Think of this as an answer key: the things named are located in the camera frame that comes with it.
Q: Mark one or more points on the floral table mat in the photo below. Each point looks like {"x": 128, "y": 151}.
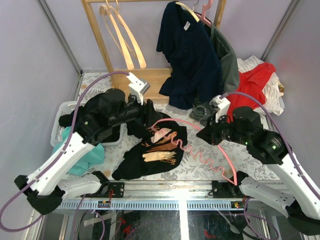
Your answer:
{"x": 204, "y": 163}

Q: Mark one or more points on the red t shirt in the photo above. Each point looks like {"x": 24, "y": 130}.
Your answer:
{"x": 252, "y": 83}

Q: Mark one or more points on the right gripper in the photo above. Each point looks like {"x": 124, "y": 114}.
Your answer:
{"x": 209, "y": 133}

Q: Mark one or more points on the teal cloth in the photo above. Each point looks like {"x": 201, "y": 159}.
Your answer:
{"x": 95, "y": 157}

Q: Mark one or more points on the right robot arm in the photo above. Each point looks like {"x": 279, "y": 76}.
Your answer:
{"x": 300, "y": 206}

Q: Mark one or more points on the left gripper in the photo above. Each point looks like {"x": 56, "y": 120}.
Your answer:
{"x": 148, "y": 115}

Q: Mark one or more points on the pink hanger on rack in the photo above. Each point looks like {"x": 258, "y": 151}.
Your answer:
{"x": 203, "y": 15}

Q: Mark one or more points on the black t shirt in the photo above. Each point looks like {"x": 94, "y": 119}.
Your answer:
{"x": 156, "y": 153}

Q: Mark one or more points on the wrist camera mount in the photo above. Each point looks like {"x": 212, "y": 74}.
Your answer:
{"x": 221, "y": 106}
{"x": 138, "y": 87}

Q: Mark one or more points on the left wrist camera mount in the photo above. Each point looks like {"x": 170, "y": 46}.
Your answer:
{"x": 138, "y": 87}

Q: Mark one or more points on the wooden hanger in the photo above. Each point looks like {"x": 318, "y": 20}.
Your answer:
{"x": 108, "y": 14}
{"x": 136, "y": 49}

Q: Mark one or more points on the navy t shirt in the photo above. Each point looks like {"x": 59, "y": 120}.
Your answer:
{"x": 196, "y": 67}

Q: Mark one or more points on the grey t shirt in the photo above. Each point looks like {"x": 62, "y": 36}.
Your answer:
{"x": 230, "y": 73}

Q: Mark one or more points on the white garment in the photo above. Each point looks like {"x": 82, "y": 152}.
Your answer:
{"x": 273, "y": 89}

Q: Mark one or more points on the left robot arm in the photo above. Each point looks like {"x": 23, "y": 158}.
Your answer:
{"x": 45, "y": 188}

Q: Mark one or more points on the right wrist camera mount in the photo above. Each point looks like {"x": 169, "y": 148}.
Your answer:
{"x": 221, "y": 106}

